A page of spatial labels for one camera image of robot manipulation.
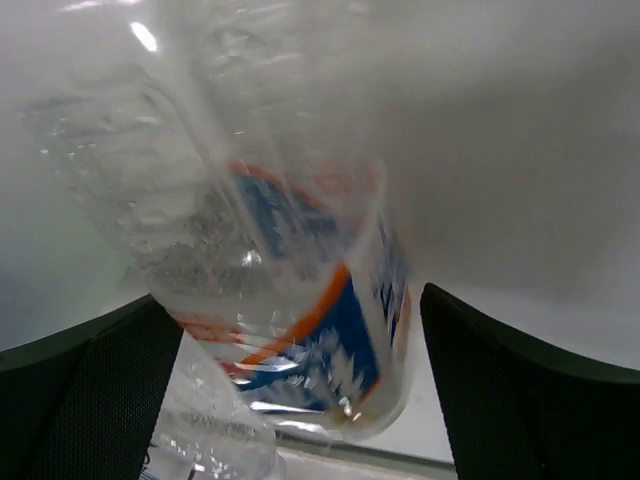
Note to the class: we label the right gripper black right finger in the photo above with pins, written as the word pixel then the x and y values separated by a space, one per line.
pixel 517 407

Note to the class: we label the clear crumpled plastic bottle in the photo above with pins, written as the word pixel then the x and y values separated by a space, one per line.
pixel 142 157

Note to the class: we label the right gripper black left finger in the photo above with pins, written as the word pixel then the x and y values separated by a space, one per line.
pixel 83 403

